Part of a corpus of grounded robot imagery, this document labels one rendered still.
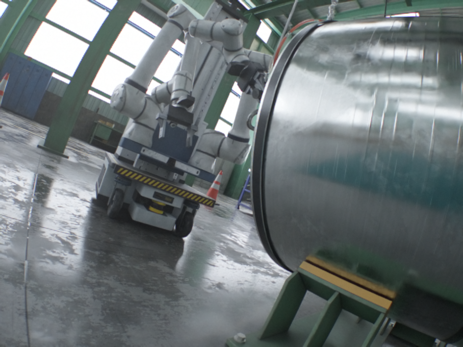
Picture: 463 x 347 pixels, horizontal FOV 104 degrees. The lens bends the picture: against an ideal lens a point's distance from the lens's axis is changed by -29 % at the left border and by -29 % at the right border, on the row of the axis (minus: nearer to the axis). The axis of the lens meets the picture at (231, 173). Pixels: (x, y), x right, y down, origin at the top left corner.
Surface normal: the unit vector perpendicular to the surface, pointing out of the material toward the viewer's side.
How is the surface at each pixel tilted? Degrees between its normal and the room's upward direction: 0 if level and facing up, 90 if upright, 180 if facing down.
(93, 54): 90
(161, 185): 90
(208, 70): 90
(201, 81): 90
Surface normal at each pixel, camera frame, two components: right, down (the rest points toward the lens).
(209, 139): -0.18, -0.14
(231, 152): -0.32, 0.25
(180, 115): 0.69, -0.20
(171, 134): 0.51, 0.15
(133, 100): 0.70, 0.42
